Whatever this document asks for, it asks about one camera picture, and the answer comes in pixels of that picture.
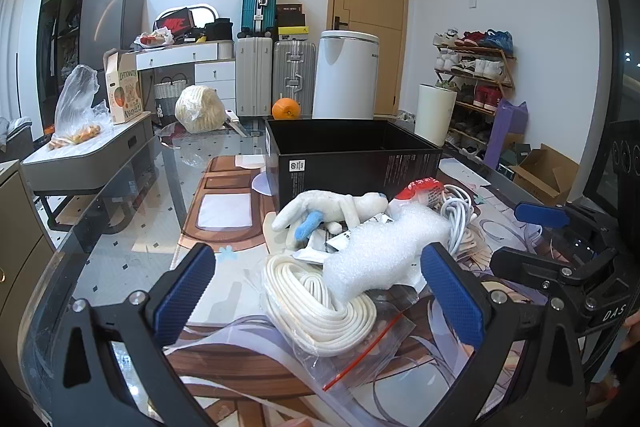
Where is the black flat box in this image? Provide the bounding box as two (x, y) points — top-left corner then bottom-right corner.
(276, 3), (306, 28)

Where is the black cardboard box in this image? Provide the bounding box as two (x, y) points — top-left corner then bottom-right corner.
(263, 117), (444, 214)

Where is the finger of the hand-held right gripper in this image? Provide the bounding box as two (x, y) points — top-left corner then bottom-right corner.
(514, 201), (609, 254)
(491, 246), (624, 304)

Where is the white foam wrap sheet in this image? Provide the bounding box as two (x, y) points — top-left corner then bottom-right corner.
(320, 201), (454, 304)

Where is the beige ribbed suitcase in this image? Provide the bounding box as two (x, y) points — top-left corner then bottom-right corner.
(235, 37), (274, 117)

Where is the shoe rack with shoes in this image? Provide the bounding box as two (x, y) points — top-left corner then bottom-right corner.
(432, 27), (516, 158)

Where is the white handled knife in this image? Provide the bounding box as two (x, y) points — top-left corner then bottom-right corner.
(224, 110), (249, 138)

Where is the black bag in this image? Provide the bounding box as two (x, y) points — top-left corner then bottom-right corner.
(204, 17), (235, 43)

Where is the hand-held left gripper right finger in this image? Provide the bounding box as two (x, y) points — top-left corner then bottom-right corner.
(420, 242), (587, 427)

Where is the red snack packet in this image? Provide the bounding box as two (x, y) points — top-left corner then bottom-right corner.
(394, 176), (447, 208)

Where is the pale round wrapped bundle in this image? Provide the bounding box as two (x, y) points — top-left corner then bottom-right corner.
(174, 84), (227, 133)

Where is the grey cabinet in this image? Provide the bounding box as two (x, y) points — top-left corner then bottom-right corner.
(0, 159), (57, 324)

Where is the printed fruit carton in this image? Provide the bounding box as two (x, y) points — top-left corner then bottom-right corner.
(103, 48), (144, 126)

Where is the white and blue plush toy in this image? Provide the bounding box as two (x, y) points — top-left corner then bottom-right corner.
(271, 189), (391, 254)

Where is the bag of striped round laces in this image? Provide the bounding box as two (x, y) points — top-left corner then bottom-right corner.
(439, 183), (495, 260)

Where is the silver ribbed suitcase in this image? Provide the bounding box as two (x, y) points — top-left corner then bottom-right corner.
(272, 40), (319, 108)

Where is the white printed sachet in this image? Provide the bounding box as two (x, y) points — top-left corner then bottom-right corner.
(294, 212), (397, 266)

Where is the open brown cardboard box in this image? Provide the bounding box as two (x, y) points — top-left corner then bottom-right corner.
(509, 144), (581, 208)

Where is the printed table mat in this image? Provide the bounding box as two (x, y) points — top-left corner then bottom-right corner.
(169, 154), (592, 427)

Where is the white framed mirror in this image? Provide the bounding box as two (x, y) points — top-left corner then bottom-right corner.
(154, 2), (221, 40)

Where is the white desk with drawers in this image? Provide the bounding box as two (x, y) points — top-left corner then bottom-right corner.
(134, 41), (237, 118)

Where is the grey fridge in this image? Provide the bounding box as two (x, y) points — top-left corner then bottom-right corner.
(79, 0), (146, 108)

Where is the dark glass wardrobe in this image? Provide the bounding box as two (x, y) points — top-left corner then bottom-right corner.
(37, 0), (121, 108)

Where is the white tumbler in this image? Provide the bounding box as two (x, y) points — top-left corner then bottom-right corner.
(414, 83), (459, 148)

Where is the red and black shoebox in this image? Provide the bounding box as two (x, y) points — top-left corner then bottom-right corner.
(154, 7), (196, 39)

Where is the woven basket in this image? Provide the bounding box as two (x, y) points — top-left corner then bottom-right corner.
(153, 74), (194, 114)

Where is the person's right hand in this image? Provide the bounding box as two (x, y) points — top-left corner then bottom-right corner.
(620, 311), (640, 353)

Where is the plastic bag of kumquats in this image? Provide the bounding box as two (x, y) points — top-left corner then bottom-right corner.
(49, 64), (109, 151)

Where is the purple paper bag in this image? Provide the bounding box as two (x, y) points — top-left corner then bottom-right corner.
(482, 99), (530, 170)

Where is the zip bag of laces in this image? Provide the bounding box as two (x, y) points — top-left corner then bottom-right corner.
(261, 251), (426, 392)

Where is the wooden shoe rack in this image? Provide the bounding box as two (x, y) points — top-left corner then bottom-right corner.
(433, 42), (517, 158)

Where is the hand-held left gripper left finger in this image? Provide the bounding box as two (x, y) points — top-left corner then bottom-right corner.
(60, 242), (218, 427)

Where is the grey low table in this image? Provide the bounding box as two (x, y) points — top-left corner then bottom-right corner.
(20, 113), (157, 234)

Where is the orange fruit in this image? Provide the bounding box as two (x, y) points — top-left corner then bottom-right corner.
(271, 97), (302, 122)

